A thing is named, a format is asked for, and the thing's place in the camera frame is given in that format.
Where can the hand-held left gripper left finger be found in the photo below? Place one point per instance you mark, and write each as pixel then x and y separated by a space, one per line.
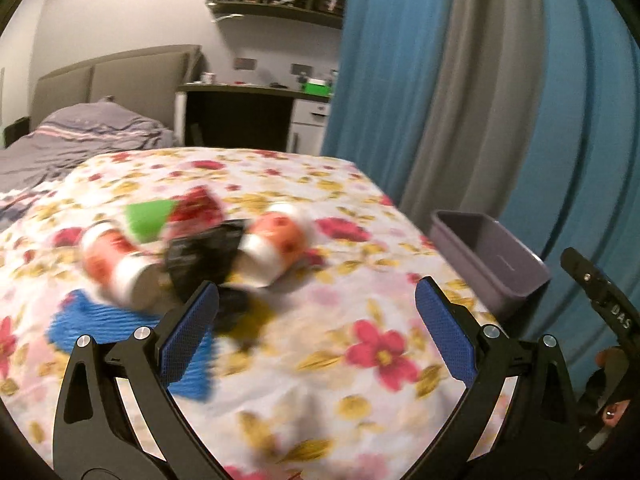
pixel 187 332

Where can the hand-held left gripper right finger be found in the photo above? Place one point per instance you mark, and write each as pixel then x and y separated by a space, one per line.
pixel 447 332

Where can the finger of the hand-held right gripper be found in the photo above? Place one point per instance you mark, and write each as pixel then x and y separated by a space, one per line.
pixel 582 272

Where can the grey plastic bin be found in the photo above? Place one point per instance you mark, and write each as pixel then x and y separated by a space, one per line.
pixel 500 280

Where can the black plastic bag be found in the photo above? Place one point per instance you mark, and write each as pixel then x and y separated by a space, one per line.
pixel 200 255

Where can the blue foam net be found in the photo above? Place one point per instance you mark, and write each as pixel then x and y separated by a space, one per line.
pixel 100 325

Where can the printed paper cup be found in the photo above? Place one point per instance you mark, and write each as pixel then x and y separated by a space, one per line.
pixel 115 265
pixel 272 240

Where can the red white plastic wrapper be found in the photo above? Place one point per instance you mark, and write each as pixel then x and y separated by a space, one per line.
pixel 197 207

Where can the person's right hand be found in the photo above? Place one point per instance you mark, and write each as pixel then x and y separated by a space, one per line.
pixel 607 357

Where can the blue curtain panel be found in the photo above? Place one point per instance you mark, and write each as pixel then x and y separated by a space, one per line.
pixel 575 160
pixel 380 85

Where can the floral tablecloth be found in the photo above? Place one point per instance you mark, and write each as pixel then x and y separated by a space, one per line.
pixel 310 410

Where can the grey curtain panel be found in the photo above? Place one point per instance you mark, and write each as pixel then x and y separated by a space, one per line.
pixel 475 110

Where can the grey striped duvet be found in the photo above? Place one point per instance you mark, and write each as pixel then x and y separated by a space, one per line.
pixel 75 135

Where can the dark desk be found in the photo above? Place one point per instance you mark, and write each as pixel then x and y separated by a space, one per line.
pixel 235 88

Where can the white drawer cabinet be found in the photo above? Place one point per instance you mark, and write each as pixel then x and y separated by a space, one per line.
pixel 307 110

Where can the white jar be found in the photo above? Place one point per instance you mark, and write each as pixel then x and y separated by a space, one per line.
pixel 207 78

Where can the dark bedside box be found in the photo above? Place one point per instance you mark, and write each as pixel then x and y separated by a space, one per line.
pixel 17 132

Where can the brown padded bed headboard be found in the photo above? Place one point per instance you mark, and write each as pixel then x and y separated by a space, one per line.
pixel 125 75

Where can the green box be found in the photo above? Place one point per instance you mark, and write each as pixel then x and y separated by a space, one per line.
pixel 317 89

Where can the dark wall socket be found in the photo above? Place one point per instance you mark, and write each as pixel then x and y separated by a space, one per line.
pixel 302 69
pixel 245 64

